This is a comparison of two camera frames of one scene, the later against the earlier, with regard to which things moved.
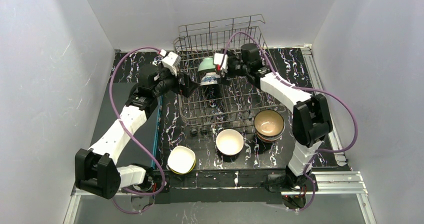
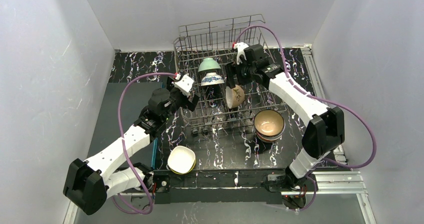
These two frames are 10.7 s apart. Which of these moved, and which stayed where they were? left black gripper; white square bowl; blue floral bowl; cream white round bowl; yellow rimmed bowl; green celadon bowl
Moved: cream white round bowl; left black gripper
Stayed: green celadon bowl; blue floral bowl; white square bowl; yellow rimmed bowl
